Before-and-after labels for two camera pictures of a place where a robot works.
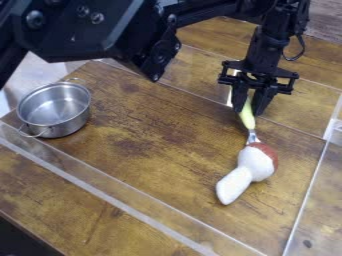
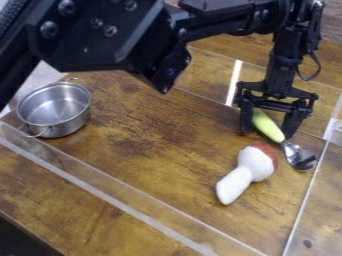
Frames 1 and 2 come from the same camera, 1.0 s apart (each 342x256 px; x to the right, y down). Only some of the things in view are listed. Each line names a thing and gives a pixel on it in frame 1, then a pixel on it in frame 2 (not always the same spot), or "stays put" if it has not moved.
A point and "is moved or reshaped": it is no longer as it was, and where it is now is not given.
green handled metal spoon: x=247 y=115 is moved or reshaped
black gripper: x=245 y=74 → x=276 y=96
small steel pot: x=54 y=109 stays put
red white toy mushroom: x=258 y=162 stays put
